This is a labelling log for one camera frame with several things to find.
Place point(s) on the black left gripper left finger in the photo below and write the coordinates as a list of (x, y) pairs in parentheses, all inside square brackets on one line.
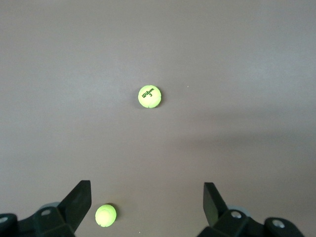
[(64, 217)]

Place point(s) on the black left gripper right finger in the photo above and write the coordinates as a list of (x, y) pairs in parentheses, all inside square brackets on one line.
[(222, 222)]

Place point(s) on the yellow tennis ball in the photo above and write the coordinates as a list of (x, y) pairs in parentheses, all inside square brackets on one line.
[(149, 100), (105, 214)]

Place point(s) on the brown table cover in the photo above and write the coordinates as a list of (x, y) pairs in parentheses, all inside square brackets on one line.
[(74, 74)]

